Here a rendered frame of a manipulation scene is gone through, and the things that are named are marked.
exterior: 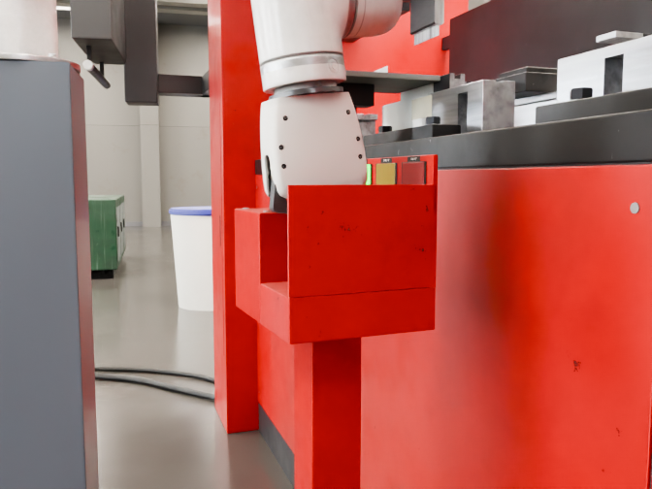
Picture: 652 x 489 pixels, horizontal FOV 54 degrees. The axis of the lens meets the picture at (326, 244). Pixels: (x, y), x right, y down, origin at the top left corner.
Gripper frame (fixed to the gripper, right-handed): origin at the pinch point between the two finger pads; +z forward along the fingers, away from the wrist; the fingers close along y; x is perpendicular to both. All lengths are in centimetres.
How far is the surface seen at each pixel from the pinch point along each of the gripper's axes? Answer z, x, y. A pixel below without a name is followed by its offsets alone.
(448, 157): -7.0, -13.2, -25.0
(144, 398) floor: 68, -183, 5
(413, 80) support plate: -21, -39, -37
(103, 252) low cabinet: 35, -488, -8
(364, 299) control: 5.4, 4.8, -1.3
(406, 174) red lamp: -6.0, 0.2, -10.2
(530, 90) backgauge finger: -18, -40, -64
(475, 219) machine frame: 1.1, -6.4, -23.4
